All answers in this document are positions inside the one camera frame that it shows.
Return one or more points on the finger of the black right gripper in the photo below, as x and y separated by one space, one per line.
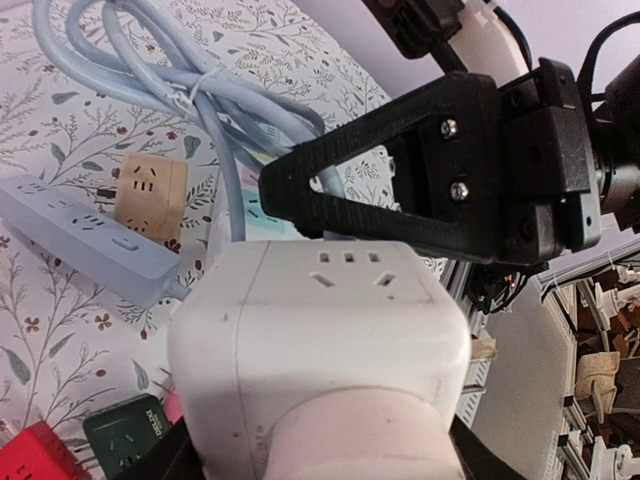
443 139

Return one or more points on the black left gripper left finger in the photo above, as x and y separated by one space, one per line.
172 458

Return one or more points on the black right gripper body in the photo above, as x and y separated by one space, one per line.
549 198

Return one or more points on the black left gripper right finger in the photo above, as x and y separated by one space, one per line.
478 462

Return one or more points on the pink plug adapter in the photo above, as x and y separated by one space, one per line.
172 406

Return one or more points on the dark green cube socket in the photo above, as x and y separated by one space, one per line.
121 434

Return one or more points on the red cube socket adapter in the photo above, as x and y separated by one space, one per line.
38 453

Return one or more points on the white plug block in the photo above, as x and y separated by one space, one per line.
320 360

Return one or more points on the white colourful power strip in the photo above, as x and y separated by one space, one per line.
366 179

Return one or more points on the blue power strip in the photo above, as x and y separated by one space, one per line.
122 261

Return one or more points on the yellow cube socket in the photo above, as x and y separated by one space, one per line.
148 194

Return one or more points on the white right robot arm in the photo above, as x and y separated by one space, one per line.
487 46

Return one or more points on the floral table cloth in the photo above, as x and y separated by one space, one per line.
69 347

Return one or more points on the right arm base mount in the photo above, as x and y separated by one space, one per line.
492 288

